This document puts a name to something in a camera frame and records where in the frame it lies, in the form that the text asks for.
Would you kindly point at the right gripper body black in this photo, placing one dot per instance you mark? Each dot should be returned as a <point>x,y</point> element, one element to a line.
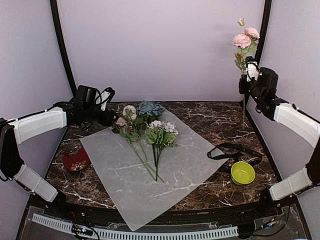
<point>254,92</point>

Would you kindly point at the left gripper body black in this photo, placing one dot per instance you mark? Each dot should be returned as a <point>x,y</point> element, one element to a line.
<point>107,120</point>

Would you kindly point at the small pink fake rose stem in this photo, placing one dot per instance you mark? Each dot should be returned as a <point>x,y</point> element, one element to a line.
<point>131,130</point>

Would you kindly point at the white fake rose stem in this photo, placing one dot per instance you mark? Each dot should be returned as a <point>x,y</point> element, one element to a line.
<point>132,112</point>

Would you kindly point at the blue fake rose bunch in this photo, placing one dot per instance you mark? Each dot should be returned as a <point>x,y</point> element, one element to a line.
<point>150,111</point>

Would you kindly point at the pink peony fake stem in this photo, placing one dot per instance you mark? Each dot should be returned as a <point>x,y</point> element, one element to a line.
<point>246,45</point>

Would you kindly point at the lilac hydrangea fake bunch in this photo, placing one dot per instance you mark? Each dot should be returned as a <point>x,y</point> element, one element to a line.
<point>160,135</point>

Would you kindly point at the black ribbon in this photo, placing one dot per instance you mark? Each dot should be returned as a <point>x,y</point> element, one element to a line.
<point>240,151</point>

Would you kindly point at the translucent white wrapping paper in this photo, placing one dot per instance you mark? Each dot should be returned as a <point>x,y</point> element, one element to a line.
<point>140,191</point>

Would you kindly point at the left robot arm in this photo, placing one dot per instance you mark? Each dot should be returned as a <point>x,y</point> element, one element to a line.
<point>88,106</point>

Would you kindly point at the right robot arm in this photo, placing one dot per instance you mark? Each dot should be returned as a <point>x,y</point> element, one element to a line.
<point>261,85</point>

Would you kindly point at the red floral dish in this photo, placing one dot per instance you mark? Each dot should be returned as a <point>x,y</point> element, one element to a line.
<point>76,159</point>

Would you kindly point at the yellow-green bowl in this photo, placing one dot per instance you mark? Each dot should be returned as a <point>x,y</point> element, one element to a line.
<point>242,173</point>

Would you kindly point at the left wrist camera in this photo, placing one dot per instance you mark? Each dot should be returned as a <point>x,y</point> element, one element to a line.
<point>105,97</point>

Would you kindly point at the right black frame post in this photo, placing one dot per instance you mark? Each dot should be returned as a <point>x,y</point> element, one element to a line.
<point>263,30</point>

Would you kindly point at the black frame post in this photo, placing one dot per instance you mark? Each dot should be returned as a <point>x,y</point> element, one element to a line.
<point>263,30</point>
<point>62,45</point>

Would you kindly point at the black front rail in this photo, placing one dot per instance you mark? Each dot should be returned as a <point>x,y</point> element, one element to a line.
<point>98,208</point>

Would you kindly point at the left black frame post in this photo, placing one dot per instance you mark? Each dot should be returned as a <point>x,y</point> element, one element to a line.
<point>62,45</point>

